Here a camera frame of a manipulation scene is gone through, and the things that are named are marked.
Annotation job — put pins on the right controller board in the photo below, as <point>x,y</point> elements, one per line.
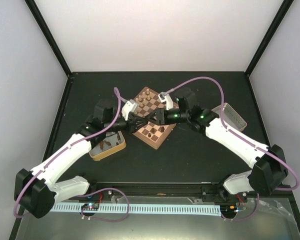
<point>232,209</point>

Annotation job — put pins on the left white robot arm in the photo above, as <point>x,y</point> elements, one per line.
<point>38,190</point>

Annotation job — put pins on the left controller board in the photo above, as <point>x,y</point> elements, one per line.
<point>90,207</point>

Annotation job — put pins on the white slotted cable duct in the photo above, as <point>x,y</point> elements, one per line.
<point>156,209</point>

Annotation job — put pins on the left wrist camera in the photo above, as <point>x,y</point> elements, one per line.
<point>129,107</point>

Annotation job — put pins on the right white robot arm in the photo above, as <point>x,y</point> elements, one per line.
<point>267,170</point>

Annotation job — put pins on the black mounting rail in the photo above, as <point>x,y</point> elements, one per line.
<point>205,191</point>

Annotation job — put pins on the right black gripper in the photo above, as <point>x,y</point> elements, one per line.
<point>161,115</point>

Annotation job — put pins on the silver metal tray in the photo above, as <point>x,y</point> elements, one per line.
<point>231,117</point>

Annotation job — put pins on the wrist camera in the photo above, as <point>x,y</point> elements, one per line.
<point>129,107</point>
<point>166,99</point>

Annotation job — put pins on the controller board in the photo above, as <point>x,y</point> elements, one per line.
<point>90,207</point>
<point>232,209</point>

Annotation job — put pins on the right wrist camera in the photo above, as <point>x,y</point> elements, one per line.
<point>166,99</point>

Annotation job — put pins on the yellow tin box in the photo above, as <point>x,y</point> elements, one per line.
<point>97,154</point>

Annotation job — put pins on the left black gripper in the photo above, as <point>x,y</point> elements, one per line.
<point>132,123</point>

